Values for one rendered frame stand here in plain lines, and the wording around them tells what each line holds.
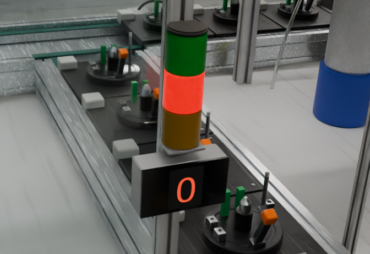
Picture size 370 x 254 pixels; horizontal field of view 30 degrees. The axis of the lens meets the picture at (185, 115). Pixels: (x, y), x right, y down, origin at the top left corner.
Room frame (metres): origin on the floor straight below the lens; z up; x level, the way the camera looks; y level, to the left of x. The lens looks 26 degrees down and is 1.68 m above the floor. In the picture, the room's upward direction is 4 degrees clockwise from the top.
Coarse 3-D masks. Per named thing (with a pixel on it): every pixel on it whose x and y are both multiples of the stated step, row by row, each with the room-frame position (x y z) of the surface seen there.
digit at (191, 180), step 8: (192, 168) 0.76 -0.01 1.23; (200, 168) 0.77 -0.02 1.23; (176, 176) 0.75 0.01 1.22; (184, 176) 0.76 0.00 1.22; (192, 176) 0.76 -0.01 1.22; (200, 176) 0.77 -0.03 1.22; (176, 184) 0.75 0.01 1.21; (184, 184) 0.76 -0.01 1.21; (192, 184) 0.76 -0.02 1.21; (200, 184) 0.77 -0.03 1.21; (168, 192) 0.75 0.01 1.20; (176, 192) 0.75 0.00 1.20; (184, 192) 0.76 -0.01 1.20; (192, 192) 0.76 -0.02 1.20; (200, 192) 0.77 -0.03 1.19; (168, 200) 0.75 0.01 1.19; (176, 200) 0.75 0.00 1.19; (184, 200) 0.76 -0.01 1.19; (192, 200) 0.76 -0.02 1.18; (200, 200) 0.77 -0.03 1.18; (168, 208) 0.75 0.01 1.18; (176, 208) 0.75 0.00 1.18
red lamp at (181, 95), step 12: (204, 72) 0.78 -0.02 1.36; (168, 84) 0.76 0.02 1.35; (180, 84) 0.76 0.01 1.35; (192, 84) 0.76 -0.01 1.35; (168, 96) 0.76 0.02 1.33; (180, 96) 0.76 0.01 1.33; (192, 96) 0.76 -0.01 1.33; (168, 108) 0.76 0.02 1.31; (180, 108) 0.76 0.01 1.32; (192, 108) 0.76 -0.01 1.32
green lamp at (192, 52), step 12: (168, 36) 0.77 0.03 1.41; (180, 36) 0.76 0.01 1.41; (204, 36) 0.77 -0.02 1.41; (168, 48) 0.77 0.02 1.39; (180, 48) 0.76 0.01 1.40; (192, 48) 0.76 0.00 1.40; (204, 48) 0.77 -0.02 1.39; (168, 60) 0.77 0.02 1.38; (180, 60) 0.76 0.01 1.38; (192, 60) 0.76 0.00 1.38; (204, 60) 0.77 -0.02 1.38; (168, 72) 0.77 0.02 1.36; (180, 72) 0.76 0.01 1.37; (192, 72) 0.76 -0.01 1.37
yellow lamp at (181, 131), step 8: (168, 112) 0.76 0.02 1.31; (200, 112) 0.77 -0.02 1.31; (168, 120) 0.76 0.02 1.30; (176, 120) 0.76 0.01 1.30; (184, 120) 0.76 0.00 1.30; (192, 120) 0.76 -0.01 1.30; (200, 120) 0.78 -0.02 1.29; (168, 128) 0.76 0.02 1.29; (176, 128) 0.76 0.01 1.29; (184, 128) 0.76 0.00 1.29; (192, 128) 0.76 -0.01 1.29; (168, 136) 0.76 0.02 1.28; (176, 136) 0.76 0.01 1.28; (184, 136) 0.76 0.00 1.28; (192, 136) 0.76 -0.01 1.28; (168, 144) 0.76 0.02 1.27; (176, 144) 0.76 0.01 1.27; (184, 144) 0.76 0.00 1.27; (192, 144) 0.76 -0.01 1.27
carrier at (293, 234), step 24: (240, 192) 1.02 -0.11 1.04; (264, 192) 1.03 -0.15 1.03; (192, 216) 1.04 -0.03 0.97; (216, 216) 1.02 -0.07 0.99; (240, 216) 0.97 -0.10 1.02; (288, 216) 1.06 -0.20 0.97; (192, 240) 0.97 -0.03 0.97; (216, 240) 0.94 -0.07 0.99; (240, 240) 0.95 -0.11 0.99; (264, 240) 0.94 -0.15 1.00; (288, 240) 0.98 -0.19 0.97; (312, 240) 0.99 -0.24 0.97
